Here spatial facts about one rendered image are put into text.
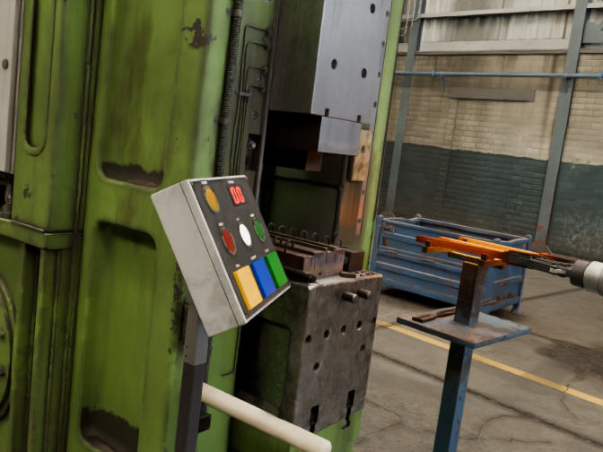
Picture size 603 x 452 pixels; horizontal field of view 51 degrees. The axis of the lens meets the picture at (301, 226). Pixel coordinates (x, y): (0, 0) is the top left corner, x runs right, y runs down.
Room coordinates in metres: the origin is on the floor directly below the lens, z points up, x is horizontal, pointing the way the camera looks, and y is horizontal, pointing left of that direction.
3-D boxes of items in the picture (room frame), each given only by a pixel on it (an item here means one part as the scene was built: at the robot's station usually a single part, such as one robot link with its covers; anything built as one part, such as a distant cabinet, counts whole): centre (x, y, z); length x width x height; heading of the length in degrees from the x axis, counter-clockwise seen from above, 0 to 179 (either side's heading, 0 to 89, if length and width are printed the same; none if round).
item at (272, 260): (1.37, 0.05, 1.01); 0.07 x 0.05 x 0.07; 168
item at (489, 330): (2.15, -0.60, 0.74); 0.40 x 0.30 x 0.02; 136
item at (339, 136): (1.93, 0.09, 1.32); 0.42 x 0.20 x 0.10; 53
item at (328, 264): (1.93, 0.09, 0.96); 0.42 x 0.20 x 0.09; 53
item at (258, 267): (1.28, 0.07, 1.01); 0.07 x 0.05 x 0.07; 168
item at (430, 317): (2.31, -0.62, 0.75); 0.60 x 0.04 x 0.01; 140
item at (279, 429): (1.47, 0.06, 0.62); 0.44 x 0.05 x 0.05; 53
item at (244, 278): (1.18, 0.09, 1.01); 0.07 x 0.05 x 0.07; 168
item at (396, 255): (5.70, -1.35, 0.36); 1.20 x 0.80 x 0.72; 51
